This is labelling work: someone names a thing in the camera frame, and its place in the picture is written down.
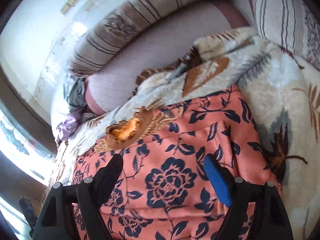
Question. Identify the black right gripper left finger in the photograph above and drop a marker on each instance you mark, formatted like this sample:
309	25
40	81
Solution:
56	219

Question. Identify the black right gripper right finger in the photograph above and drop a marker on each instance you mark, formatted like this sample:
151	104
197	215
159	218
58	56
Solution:
270	219

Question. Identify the orange floral garment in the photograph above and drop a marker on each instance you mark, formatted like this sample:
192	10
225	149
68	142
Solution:
163	191

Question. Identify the purple floral cloth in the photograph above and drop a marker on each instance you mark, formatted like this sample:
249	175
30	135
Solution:
67	126

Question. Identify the grey pillow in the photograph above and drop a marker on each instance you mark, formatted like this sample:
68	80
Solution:
74	92

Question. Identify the pink mattress sheet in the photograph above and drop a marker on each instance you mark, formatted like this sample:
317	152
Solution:
160	45

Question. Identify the cream leaf-pattern fleece blanket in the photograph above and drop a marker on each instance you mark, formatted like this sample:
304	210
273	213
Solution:
282	96

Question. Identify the striped bolster pillow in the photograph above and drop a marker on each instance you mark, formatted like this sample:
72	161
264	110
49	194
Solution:
117	29

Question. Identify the striped floral pillow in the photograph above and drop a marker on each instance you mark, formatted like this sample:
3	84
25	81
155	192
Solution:
290	24

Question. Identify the window with frame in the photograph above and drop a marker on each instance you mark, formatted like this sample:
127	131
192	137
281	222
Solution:
27	154

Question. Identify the wall switch plate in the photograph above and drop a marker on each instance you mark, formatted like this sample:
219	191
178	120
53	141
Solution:
68	5

